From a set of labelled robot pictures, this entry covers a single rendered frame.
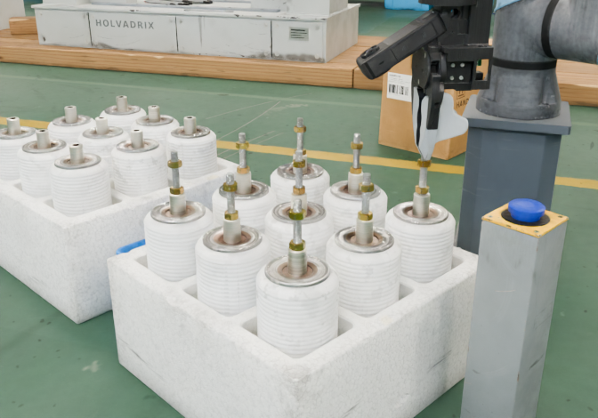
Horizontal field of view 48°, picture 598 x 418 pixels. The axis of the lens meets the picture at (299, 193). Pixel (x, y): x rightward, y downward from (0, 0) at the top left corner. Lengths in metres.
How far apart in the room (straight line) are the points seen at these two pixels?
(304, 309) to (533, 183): 0.65
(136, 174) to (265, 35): 1.79
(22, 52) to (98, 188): 2.39
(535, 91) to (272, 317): 0.69
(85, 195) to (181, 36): 2.00
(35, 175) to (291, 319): 0.65
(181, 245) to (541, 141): 0.67
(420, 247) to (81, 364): 0.54
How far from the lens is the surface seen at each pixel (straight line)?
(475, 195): 1.30
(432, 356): 0.94
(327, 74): 2.79
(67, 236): 1.13
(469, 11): 0.87
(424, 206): 0.93
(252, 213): 0.98
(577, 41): 1.20
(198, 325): 0.84
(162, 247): 0.92
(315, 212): 0.93
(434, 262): 0.93
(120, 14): 3.24
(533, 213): 0.78
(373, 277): 0.83
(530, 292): 0.79
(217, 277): 0.83
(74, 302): 1.18
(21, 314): 1.26
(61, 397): 1.05
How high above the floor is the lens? 0.62
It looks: 22 degrees down
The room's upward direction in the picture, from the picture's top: straight up
